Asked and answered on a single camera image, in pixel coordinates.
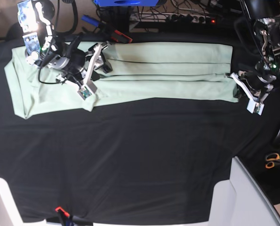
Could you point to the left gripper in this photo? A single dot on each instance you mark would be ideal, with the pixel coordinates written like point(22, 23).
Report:
point(257, 85)

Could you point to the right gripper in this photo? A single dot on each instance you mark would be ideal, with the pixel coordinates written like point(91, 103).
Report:
point(60, 49)

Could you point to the light green T-shirt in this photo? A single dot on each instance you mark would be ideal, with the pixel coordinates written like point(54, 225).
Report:
point(139, 71)

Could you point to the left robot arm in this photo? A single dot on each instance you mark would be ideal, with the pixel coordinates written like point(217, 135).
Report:
point(260, 16)

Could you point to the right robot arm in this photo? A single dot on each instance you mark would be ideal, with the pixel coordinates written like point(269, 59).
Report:
point(47, 48)

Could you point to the blue orange clamp top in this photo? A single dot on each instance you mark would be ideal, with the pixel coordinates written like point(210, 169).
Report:
point(107, 30)

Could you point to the white power strip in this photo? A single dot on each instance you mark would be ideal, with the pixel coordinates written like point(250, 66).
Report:
point(171, 17)

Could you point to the blue box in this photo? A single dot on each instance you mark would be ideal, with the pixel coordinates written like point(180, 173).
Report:
point(133, 3)

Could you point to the black table cloth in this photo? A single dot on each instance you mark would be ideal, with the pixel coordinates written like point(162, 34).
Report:
point(148, 162)

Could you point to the grey chair right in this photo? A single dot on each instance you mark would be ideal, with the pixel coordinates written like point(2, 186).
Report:
point(239, 201)

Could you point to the white chair left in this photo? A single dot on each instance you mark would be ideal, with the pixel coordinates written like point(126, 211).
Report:
point(9, 214)

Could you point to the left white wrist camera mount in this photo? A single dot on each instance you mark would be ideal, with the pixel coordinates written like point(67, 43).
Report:
point(255, 104)

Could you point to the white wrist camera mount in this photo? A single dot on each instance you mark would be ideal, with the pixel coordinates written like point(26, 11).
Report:
point(78, 68)
point(255, 104)

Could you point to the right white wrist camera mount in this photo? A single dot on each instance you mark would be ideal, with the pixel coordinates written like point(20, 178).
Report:
point(78, 68)

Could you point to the orange handled scissors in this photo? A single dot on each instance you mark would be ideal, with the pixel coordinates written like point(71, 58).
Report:
point(272, 160)

